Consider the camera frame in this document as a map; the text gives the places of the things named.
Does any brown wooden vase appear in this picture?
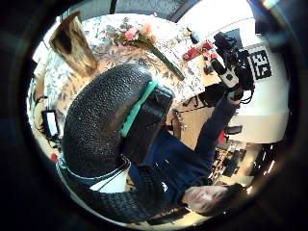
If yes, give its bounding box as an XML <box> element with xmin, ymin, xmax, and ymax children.
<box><xmin>48</xmin><ymin>12</ymin><xmax>99</xmax><ymax>79</ymax></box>

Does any small black object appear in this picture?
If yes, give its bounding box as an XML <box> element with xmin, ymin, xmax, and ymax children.
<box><xmin>186</xmin><ymin>27</ymin><xmax>201</xmax><ymax>45</ymax></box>

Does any red flat object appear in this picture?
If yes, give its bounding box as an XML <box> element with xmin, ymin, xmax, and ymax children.
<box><xmin>181</xmin><ymin>41</ymin><xmax>215</xmax><ymax>63</ymax></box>

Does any white cube with black markers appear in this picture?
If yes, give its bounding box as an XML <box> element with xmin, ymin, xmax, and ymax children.
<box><xmin>247</xmin><ymin>46</ymin><xmax>273</xmax><ymax>82</ymax></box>

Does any black framed screen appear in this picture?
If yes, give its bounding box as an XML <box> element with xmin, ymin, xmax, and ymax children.
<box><xmin>39</xmin><ymin>109</ymin><xmax>62</xmax><ymax>140</ymax></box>

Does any pink flower bouquet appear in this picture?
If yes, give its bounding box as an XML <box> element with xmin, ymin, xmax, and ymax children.
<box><xmin>110</xmin><ymin>21</ymin><xmax>187</xmax><ymax>82</ymax></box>

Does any floral patterned tablecloth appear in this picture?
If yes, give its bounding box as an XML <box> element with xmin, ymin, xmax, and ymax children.
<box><xmin>41</xmin><ymin>13</ymin><xmax>207</xmax><ymax>131</ymax></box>

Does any the person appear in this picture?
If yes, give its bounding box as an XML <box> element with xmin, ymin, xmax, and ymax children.
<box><xmin>128</xmin><ymin>95</ymin><xmax>253</xmax><ymax>219</ymax></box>

